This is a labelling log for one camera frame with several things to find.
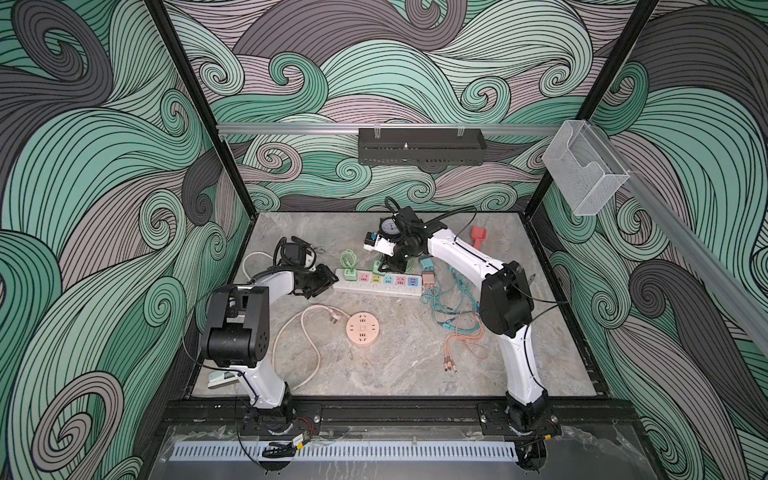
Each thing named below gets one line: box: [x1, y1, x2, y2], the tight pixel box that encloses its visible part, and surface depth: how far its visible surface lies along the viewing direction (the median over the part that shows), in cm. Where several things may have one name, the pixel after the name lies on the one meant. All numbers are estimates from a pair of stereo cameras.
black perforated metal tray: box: [357, 124, 488, 173], surface depth 97 cm
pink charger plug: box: [421, 270, 436, 288], surface depth 100 cm
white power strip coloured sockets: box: [333, 268, 424, 299], surface depth 97 cm
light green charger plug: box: [340, 249, 358, 281], surface depth 100 cm
